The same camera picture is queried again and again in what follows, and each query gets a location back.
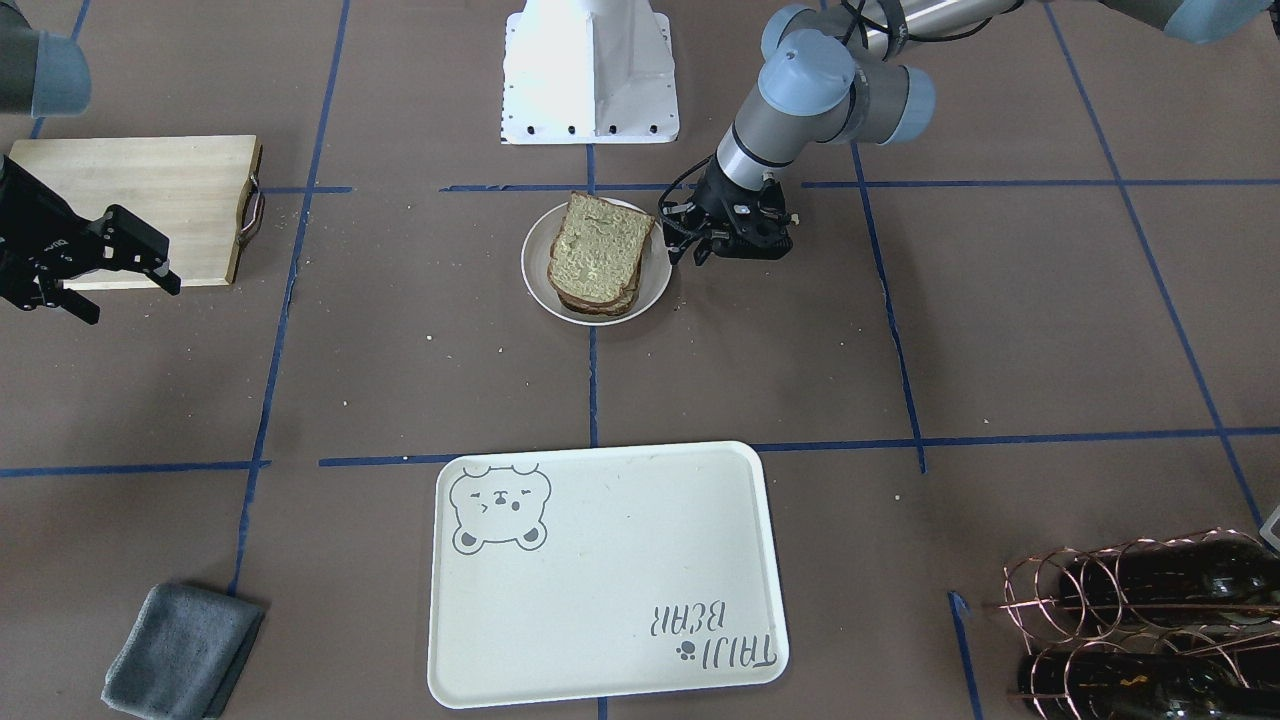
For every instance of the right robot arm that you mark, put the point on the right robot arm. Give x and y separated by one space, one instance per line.
44 74

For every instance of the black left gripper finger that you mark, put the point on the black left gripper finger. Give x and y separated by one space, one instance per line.
681 238
705 247

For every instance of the white round plate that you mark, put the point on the white round plate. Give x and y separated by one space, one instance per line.
655 272

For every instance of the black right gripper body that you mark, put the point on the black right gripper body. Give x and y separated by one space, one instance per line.
28 232

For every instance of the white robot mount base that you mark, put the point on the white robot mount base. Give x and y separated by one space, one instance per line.
588 72

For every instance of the grey folded cloth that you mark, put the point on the grey folded cloth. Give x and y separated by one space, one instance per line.
184 656

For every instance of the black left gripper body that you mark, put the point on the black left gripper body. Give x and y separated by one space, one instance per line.
722 196

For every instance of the cream bear serving tray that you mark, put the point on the cream bear serving tray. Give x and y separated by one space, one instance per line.
602 572

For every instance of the bread slice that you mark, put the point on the bread slice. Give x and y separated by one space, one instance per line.
598 246
615 307

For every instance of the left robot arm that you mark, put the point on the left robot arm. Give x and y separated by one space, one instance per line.
828 76

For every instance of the dark green wine bottle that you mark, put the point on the dark green wine bottle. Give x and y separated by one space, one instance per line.
1224 580

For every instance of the copper wire bottle rack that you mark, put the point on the copper wire bottle rack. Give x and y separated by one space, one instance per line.
1178 628

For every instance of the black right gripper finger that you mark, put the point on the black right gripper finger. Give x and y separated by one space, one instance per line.
52 293
129 244

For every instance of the wooden cutting board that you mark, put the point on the wooden cutting board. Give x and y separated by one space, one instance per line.
197 190

